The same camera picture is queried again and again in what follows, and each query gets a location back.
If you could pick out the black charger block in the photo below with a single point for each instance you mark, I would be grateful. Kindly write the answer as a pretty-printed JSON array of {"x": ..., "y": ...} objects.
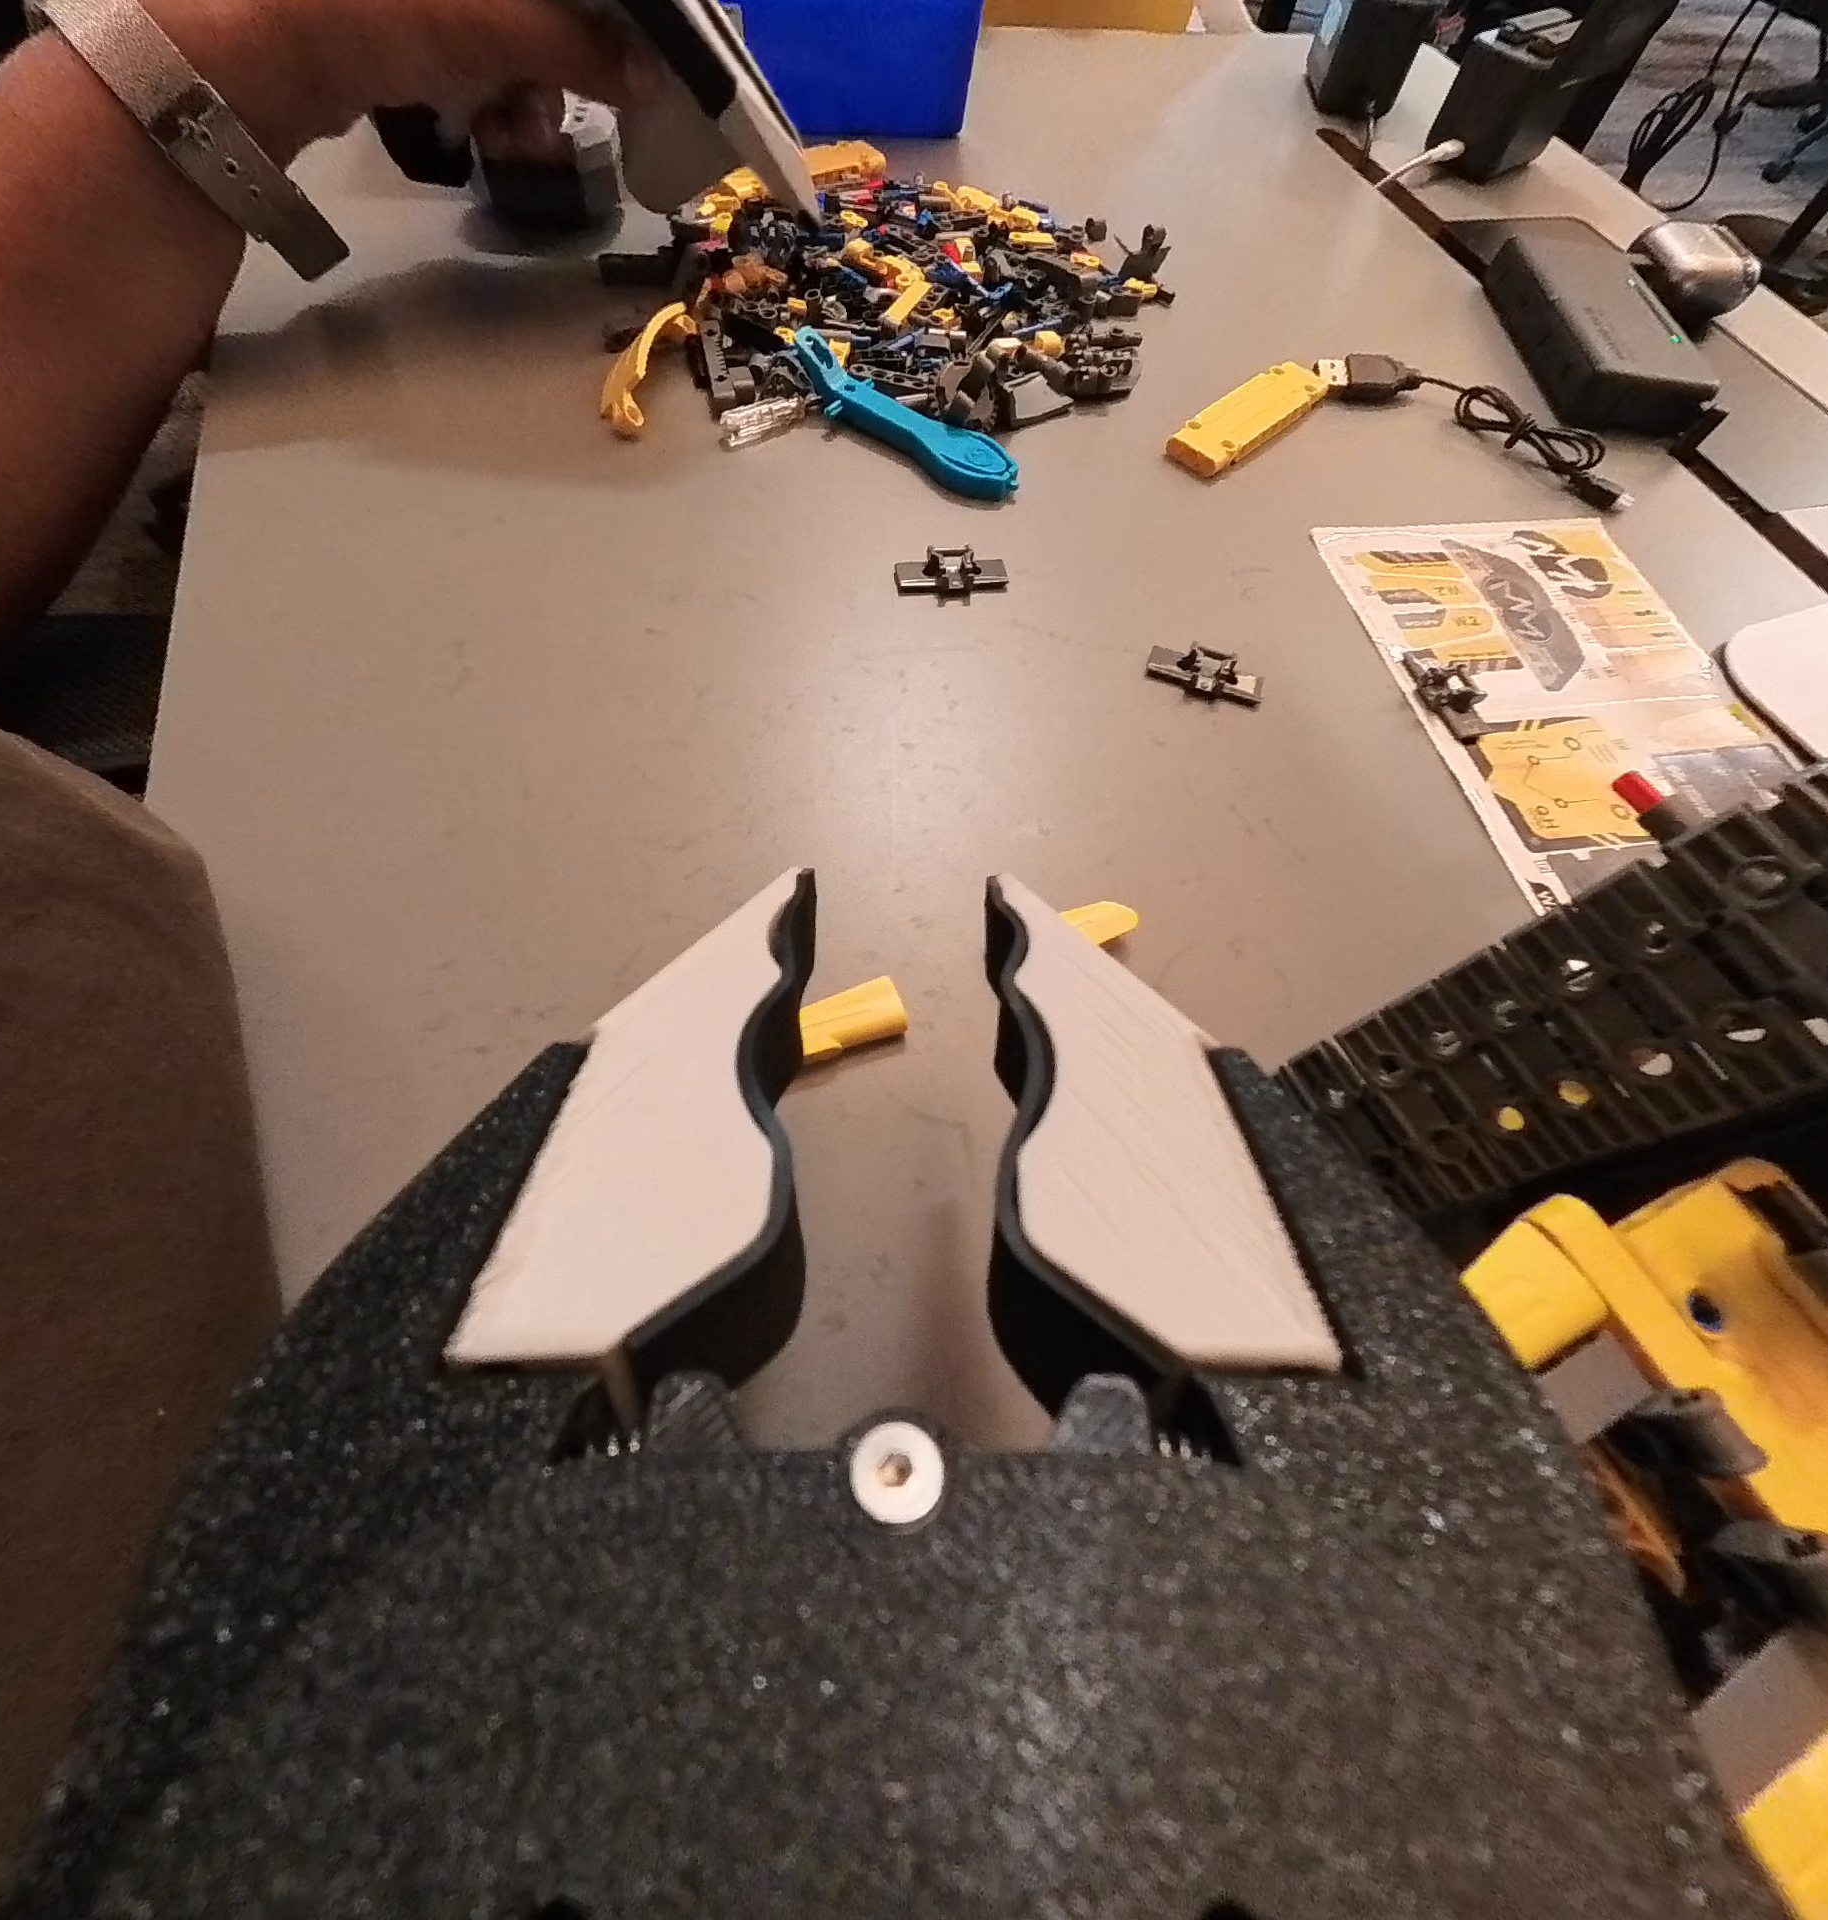
[
  {"x": 1499, "y": 81},
  {"x": 1364, "y": 52}
]

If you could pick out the yellow long building beam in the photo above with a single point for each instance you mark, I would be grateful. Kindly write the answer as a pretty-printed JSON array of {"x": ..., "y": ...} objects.
[{"x": 1244, "y": 420}]

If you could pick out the silver mesh wrist band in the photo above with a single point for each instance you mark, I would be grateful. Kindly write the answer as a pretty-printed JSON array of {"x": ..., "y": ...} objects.
[{"x": 164, "y": 91}]

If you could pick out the pile of small building pieces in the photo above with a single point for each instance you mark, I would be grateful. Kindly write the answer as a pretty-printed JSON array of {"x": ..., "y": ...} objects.
[{"x": 929, "y": 270}]

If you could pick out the person's brown shirt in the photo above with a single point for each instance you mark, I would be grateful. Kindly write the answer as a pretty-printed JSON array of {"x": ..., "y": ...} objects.
[{"x": 89, "y": 1200}]

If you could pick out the person's left forearm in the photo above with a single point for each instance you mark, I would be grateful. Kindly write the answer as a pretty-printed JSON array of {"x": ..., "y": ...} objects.
[{"x": 74, "y": 375}]

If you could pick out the yellow black sticker sheet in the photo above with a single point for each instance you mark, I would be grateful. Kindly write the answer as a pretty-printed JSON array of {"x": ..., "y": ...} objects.
[{"x": 1544, "y": 601}]

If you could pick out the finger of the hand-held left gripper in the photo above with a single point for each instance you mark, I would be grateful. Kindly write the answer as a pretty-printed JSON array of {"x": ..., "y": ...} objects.
[
  {"x": 756, "y": 121},
  {"x": 674, "y": 150}
]

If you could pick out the person's left hand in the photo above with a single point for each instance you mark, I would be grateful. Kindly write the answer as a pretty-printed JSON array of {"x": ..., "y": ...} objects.
[{"x": 373, "y": 52}]

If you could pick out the shiny silver object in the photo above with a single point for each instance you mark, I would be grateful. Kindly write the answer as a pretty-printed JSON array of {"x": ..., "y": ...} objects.
[{"x": 1701, "y": 266}]

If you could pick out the clear building piece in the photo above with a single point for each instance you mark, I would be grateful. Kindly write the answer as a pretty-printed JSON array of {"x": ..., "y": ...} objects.
[{"x": 756, "y": 423}]

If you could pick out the yellow toy vehicle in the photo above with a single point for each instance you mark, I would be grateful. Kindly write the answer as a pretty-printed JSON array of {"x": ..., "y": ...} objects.
[{"x": 1724, "y": 1320}]

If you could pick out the black power adapter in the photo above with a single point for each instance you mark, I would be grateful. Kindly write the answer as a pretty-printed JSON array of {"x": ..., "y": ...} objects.
[{"x": 1589, "y": 321}]

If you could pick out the blue brick separator tool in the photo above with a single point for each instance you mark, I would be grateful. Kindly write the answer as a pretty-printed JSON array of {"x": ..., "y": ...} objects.
[{"x": 951, "y": 451}]

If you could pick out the blue plastic bin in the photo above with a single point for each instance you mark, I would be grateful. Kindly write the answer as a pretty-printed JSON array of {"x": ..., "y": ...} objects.
[{"x": 884, "y": 60}]

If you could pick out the white pad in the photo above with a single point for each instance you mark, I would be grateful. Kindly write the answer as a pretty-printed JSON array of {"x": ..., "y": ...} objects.
[{"x": 1813, "y": 666}]

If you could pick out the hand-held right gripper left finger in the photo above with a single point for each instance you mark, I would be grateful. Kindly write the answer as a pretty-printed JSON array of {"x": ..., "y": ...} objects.
[{"x": 636, "y": 1186}]

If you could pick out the grey toy motor block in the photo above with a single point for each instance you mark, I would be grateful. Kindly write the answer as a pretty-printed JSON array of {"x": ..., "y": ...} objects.
[{"x": 553, "y": 171}]

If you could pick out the black toy track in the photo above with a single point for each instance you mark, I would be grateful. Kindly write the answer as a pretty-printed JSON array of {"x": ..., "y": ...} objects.
[{"x": 1603, "y": 991}]

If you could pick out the yellow curved building piece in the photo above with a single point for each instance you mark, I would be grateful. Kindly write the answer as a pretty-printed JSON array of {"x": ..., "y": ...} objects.
[{"x": 628, "y": 375}]

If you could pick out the yellow connector piece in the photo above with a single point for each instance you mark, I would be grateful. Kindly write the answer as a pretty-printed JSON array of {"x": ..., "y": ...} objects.
[
  {"x": 862, "y": 1011},
  {"x": 1102, "y": 919}
]

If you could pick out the red pin piece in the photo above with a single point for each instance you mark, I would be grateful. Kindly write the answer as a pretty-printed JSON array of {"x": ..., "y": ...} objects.
[{"x": 1633, "y": 787}]

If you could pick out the black track link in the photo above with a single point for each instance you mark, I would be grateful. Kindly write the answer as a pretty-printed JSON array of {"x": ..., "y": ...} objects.
[
  {"x": 1202, "y": 670},
  {"x": 1448, "y": 692},
  {"x": 951, "y": 575}
]

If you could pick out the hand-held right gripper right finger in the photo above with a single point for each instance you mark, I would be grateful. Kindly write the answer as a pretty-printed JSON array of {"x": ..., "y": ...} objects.
[{"x": 1169, "y": 1186}]

